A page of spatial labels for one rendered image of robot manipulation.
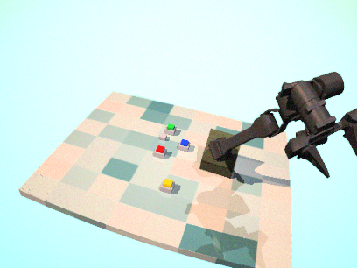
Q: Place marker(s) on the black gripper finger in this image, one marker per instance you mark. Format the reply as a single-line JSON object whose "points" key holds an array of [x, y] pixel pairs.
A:
{"points": [[351, 136], [312, 155]]}

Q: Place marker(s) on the yellow button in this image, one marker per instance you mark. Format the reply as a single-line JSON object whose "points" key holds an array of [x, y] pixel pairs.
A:
{"points": [[167, 186]]}

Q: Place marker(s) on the red button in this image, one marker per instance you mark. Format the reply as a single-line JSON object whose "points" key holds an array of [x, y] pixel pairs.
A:
{"points": [[160, 152]]}

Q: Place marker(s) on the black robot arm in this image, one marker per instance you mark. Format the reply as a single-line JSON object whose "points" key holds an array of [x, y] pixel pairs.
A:
{"points": [[290, 99]]}

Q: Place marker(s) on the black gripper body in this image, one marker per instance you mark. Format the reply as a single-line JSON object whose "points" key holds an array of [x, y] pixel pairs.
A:
{"points": [[320, 124]]}

